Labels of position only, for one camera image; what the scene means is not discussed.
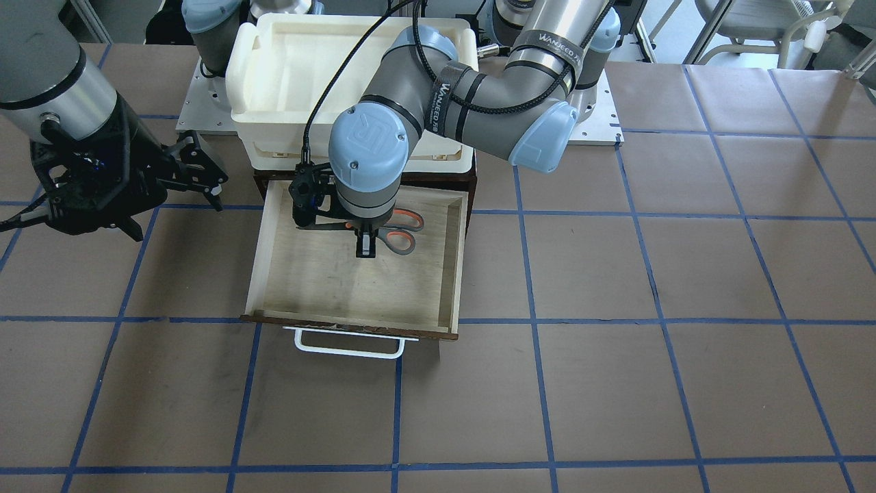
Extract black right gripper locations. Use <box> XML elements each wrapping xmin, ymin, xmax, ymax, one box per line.
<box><xmin>30</xmin><ymin>97</ymin><xmax>229</xmax><ymax>241</ymax></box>

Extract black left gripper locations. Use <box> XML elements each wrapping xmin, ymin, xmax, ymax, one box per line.
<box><xmin>342</xmin><ymin>212</ymin><xmax>392</xmax><ymax>259</ymax></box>

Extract orange grey handled scissors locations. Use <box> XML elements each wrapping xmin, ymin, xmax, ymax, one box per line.
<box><xmin>344</xmin><ymin>208</ymin><xmax>425</xmax><ymax>256</ymax></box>

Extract light wooden drawer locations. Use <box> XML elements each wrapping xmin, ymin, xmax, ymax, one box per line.
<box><xmin>243</xmin><ymin>181</ymin><xmax>468</xmax><ymax>340</ymax></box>

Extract white drawer handle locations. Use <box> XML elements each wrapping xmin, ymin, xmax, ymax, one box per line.
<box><xmin>283</xmin><ymin>327</ymin><xmax>420</xmax><ymax>361</ymax></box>

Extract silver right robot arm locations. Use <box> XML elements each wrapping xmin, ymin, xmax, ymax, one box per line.
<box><xmin>1</xmin><ymin>1</ymin><xmax>229</xmax><ymax>241</ymax></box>

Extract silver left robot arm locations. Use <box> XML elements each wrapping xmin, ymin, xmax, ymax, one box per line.
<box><xmin>328</xmin><ymin>1</ymin><xmax>613</xmax><ymax>258</ymax></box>

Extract white plastic tray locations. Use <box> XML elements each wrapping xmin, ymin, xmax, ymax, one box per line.
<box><xmin>226</xmin><ymin>12</ymin><xmax>478</xmax><ymax>173</ymax></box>

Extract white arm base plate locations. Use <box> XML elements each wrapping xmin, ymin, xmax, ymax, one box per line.
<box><xmin>176</xmin><ymin>59</ymin><xmax>237</xmax><ymax>135</ymax></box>
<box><xmin>567</xmin><ymin>72</ymin><xmax>625</xmax><ymax>146</ymax></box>

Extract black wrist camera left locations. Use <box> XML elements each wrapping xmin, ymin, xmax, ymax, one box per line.
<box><xmin>288</xmin><ymin>163</ymin><xmax>344</xmax><ymax>229</ymax></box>

